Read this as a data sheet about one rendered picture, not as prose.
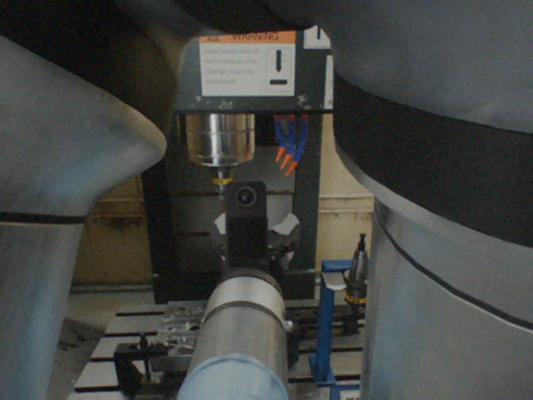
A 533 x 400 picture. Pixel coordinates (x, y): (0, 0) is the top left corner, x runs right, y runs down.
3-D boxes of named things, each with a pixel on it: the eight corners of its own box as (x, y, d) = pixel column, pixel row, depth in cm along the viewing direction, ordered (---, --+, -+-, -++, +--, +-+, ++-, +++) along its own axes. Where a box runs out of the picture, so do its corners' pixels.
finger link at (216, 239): (204, 234, 48) (220, 263, 40) (203, 224, 48) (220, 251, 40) (236, 228, 50) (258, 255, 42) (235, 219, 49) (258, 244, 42)
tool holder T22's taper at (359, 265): (366, 271, 80) (369, 244, 78) (370, 281, 76) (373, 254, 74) (347, 270, 80) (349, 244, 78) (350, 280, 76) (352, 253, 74)
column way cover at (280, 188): (292, 271, 142) (295, 146, 126) (174, 275, 140) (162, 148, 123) (290, 265, 147) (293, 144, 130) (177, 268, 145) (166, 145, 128)
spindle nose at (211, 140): (252, 151, 92) (251, 104, 88) (258, 165, 77) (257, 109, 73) (190, 152, 90) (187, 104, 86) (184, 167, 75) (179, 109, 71)
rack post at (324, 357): (336, 386, 89) (344, 286, 79) (315, 386, 89) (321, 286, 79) (327, 356, 98) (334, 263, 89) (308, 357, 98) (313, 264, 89)
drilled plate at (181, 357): (265, 367, 90) (265, 351, 88) (151, 372, 88) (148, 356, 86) (261, 311, 111) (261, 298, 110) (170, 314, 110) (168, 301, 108)
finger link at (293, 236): (277, 231, 50) (247, 257, 42) (277, 219, 49) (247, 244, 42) (308, 236, 48) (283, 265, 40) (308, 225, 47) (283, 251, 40)
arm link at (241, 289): (197, 299, 29) (294, 301, 29) (207, 271, 34) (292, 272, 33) (202, 369, 32) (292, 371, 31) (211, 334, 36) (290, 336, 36)
